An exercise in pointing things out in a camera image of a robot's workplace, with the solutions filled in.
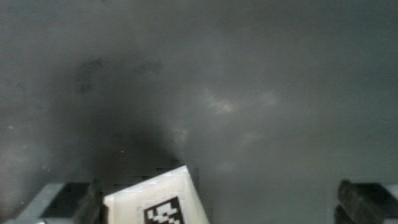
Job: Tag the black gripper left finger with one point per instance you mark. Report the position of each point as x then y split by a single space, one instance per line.
75 207

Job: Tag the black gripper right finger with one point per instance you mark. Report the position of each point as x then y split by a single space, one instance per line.
368 203

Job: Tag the white fiducial marker sheet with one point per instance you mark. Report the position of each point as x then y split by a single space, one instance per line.
157 202

